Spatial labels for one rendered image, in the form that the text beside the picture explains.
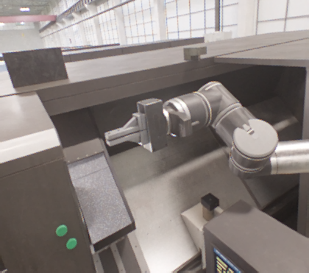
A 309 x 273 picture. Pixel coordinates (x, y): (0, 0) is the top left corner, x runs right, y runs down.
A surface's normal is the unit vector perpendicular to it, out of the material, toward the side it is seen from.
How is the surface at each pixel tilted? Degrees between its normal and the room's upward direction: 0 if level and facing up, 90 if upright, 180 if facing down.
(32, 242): 87
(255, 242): 2
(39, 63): 90
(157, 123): 87
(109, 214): 45
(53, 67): 90
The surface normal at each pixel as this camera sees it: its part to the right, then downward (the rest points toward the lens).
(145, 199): 0.29, -0.48
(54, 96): 0.51, 0.25
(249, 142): -0.25, -0.44
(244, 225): -0.12, -0.94
